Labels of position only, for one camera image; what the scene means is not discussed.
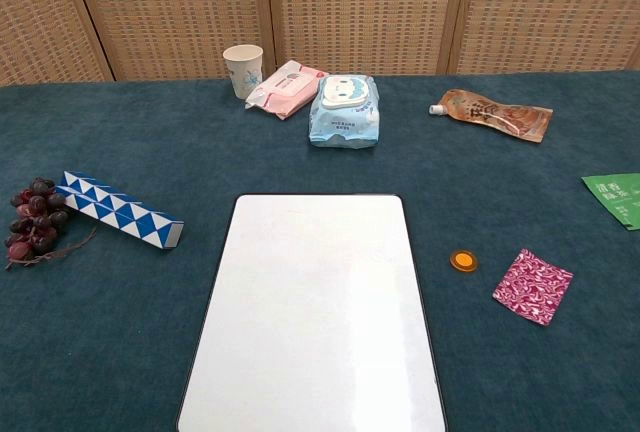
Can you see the white board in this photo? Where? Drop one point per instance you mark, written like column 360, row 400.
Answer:
column 310, row 322

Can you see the green tea packet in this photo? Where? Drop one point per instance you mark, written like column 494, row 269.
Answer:
column 617, row 197

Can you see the teal tablecloth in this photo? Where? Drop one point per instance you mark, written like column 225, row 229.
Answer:
column 125, row 332

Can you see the small orange disc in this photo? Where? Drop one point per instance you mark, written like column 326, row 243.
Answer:
column 464, row 260

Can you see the brown spout pouch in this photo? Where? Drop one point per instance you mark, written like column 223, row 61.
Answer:
column 495, row 114

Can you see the light blue wet wipes pack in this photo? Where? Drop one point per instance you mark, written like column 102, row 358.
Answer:
column 344, row 119

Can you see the dark red grape bunch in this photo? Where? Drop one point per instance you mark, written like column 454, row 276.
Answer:
column 35, row 217

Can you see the pink wet wipes pack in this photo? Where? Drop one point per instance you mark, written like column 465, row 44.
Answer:
column 285, row 89

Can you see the blue white snake cube toy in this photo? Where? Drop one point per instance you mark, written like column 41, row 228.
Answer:
column 120, row 209

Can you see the white paper cup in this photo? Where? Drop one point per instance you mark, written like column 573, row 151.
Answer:
column 243, row 72

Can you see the magenta patterned packet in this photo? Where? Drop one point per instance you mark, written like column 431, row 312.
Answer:
column 532, row 287

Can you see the woven bamboo folding screen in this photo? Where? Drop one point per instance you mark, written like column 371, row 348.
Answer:
column 350, row 7

